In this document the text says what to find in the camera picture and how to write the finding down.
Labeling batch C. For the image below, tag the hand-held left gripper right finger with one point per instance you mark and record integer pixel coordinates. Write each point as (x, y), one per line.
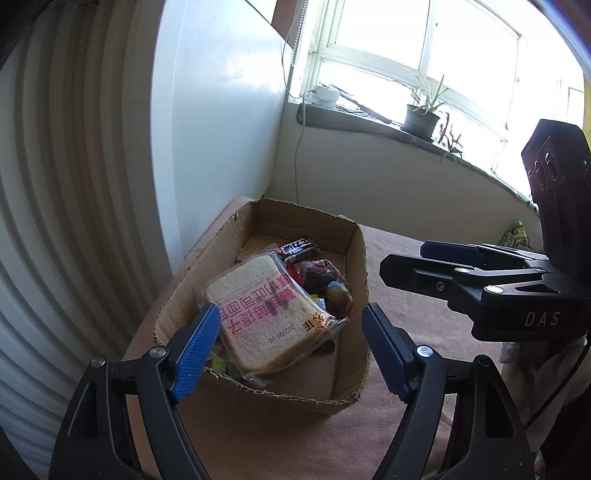
(388, 355)

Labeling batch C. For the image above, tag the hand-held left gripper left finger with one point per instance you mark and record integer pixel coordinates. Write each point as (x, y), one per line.
(196, 355)

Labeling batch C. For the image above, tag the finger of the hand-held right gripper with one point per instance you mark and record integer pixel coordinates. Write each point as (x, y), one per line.
(448, 251)
(415, 273)

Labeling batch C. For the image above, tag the green candy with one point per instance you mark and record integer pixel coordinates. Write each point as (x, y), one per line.
(218, 365)

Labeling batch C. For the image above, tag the bagged sliced bread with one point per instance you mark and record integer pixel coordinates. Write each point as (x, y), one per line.
(258, 318)

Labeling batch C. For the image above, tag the round brown snack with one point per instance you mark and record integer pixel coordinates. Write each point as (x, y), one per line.
(339, 297)

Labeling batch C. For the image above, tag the dark brown cake packet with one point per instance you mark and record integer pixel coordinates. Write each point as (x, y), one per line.
(318, 272)

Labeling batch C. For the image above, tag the cardboard box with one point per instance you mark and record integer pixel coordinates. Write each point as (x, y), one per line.
(318, 233)

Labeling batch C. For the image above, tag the brown chocolate bar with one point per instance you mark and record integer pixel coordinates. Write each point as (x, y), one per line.
(298, 247)

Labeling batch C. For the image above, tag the green gift bag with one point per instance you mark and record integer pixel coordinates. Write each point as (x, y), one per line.
(513, 236)

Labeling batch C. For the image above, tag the potted spider plant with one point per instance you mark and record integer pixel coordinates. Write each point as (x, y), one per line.
(420, 123)

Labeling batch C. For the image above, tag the grey stone windowsill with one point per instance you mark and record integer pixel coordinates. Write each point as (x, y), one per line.
(351, 121)

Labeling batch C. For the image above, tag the white fluffy cloth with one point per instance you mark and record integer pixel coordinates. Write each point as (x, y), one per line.
(554, 406)

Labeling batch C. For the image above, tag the white power strip box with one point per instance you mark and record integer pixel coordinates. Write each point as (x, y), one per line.
(323, 97)

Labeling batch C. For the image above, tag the white framed window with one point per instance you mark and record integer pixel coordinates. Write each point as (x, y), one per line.
(415, 41)

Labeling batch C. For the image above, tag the white pleated curtain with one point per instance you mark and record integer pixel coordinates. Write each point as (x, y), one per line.
(69, 184)

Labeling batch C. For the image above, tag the white cabinet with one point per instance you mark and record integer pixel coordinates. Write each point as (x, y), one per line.
(217, 115)

